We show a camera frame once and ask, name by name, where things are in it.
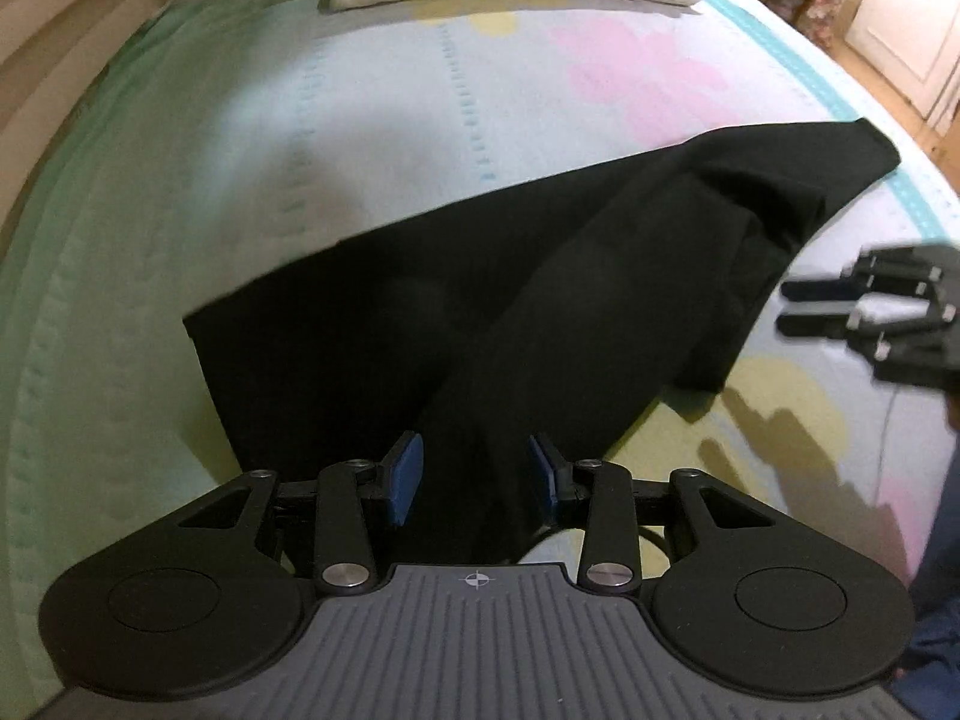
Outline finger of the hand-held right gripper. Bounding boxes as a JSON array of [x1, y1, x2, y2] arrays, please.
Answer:
[[780, 243, 947, 304], [775, 306, 943, 385]]

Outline person's blue clothing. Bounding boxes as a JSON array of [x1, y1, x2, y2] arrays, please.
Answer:
[[894, 510, 960, 720]]

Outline white door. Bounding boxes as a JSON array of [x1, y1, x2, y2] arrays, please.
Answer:
[[846, 0, 960, 124]]

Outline black pants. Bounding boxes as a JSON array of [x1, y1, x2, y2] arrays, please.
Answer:
[[183, 118, 901, 565]]

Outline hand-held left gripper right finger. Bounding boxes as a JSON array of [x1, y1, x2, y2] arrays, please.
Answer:
[[528, 432, 775, 595]]

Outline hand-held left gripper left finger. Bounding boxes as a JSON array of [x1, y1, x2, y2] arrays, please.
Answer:
[[178, 430, 425, 595]]

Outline wooden headboard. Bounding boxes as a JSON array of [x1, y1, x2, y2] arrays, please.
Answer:
[[0, 0, 283, 205]]

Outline floral pastel bed blanket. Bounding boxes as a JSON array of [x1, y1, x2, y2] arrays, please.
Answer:
[[0, 0, 960, 720]]

